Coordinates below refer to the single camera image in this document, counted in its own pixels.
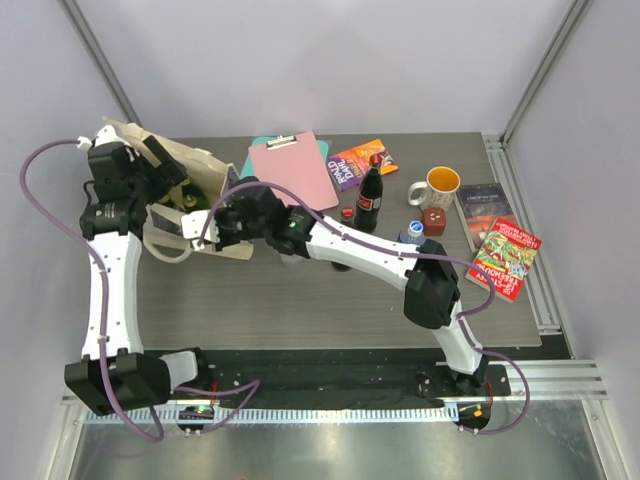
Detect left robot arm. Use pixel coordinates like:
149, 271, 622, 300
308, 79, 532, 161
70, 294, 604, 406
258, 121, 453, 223
64, 126, 213, 416

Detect red Treehouse book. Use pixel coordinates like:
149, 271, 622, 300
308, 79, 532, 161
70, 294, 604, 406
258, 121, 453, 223
465, 217, 542, 303

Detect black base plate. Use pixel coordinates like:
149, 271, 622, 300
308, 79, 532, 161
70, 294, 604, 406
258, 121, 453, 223
144, 347, 511, 401

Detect brown red cube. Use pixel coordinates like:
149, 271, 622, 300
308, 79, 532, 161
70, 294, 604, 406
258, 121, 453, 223
421, 207, 447, 237

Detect dark purple book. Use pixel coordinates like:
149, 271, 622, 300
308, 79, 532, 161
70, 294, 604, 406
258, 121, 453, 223
455, 183, 517, 252

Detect Coca-Cola glass bottle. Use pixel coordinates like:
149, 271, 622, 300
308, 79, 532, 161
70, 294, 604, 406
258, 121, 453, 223
330, 206, 355, 273
354, 153, 384, 233

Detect white mug orange inside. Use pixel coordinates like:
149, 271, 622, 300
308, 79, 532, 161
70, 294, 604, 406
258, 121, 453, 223
407, 166, 461, 211

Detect canvas tote bag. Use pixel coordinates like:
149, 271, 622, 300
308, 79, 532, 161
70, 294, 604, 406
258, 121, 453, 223
98, 118, 253, 264

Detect Roald Dahl book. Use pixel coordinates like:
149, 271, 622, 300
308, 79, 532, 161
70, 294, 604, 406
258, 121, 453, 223
325, 139, 399, 192

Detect pink clipboard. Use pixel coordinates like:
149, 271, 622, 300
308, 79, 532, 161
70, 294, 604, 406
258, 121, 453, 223
248, 131, 339, 211

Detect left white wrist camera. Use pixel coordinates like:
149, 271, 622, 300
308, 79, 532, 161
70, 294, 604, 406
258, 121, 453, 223
77, 125, 131, 152

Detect Pocari Sweat plastic bottle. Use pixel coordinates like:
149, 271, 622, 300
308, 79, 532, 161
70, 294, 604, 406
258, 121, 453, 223
280, 254, 305, 267

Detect slotted cable duct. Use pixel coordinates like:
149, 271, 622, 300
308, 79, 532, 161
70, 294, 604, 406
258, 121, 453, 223
84, 405, 460, 425

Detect green glass bottle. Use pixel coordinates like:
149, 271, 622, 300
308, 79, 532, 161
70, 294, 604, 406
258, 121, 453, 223
166, 179, 191, 210
182, 194, 211, 213

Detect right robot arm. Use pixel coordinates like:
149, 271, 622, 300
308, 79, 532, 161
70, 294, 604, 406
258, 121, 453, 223
199, 177, 489, 395

